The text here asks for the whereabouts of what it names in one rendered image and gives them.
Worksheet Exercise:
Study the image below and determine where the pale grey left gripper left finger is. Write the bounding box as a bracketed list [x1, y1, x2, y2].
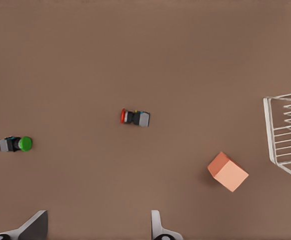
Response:
[0, 209, 49, 240]

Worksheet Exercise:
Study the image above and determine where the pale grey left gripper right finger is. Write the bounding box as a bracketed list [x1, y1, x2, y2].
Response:
[150, 209, 184, 240]

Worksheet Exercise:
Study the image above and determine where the orange cube block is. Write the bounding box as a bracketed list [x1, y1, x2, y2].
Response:
[207, 151, 250, 193]

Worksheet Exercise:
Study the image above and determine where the green button switch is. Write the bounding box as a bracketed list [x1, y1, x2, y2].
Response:
[0, 135, 33, 153]

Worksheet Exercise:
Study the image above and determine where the red button switch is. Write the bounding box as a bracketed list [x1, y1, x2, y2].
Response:
[120, 108, 151, 128]

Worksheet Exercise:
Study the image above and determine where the white wire shelf rack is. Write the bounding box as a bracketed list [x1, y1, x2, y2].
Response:
[262, 90, 291, 185]

